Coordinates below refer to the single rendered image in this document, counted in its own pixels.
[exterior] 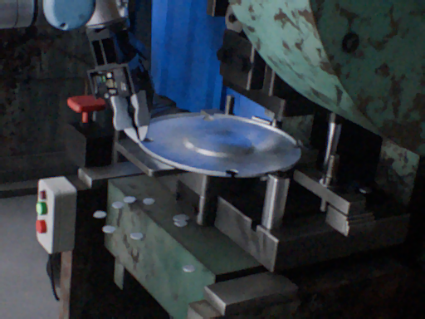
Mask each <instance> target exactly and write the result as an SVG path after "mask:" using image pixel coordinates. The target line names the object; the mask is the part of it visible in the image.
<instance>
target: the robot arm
mask: <svg viewBox="0 0 425 319"><path fill-rule="evenodd" d="M126 3H128V0H0V28H13V27H28V26H38V25H48V24H51V25H53V26H54V27H57V28H60V29H63V30H77V29H80V28H81V27H83V26H85V27H86V28H85V29H86V31H87V36H88V38H89V40H90V47H91V50H92V53H93V57H94V60H95V65H94V66H92V67H91V68H90V70H87V73H88V77H89V79H90V86H91V88H92V90H93V96H94V98H95V101H97V100H99V99H100V93H101V94H102V96H103V100H105V102H106V104H107V105H108V106H109V107H110V108H111V109H112V110H113V112H114V113H115V117H114V124H115V128H116V129H117V130H125V132H126V133H127V134H128V135H129V136H130V137H131V138H132V139H133V140H135V141H136V143H139V142H138V141H140V142H143V140H144V138H145V136H146V134H147V132H148V130H149V122H150V119H151V115H152V110H153V108H154V95H155V88H154V80H153V79H152V77H151V75H150V69H146V68H145V66H144V63H143V61H147V60H148V58H147V47H146V46H144V44H143V43H142V42H140V40H139V39H137V38H136V37H135V36H134V35H133V34H132V33H131V32H129V31H128V30H127V29H126V28H127V27H128V26H130V24H129V19H128V18H127V14H128V13H127V7H126V5H125V4H126ZM121 29H124V30H121ZM97 76H98V77H99V80H100V88H99V87H98V84H97V81H96V77H97ZM92 77H93V79H94V81H95V86H96V90H97V92H96V93H95V88H94V87H93V81H92V79H91V78H92ZM131 94H133V95H132V97H131V100H132V103H133V106H134V107H135V109H136V114H135V119H136V124H135V122H134V117H133V114H132V113H131V112H130V110H129V105H130V102H129V96H130V95H131ZM137 126H138V127H139V128H138V127H137Z"/></svg>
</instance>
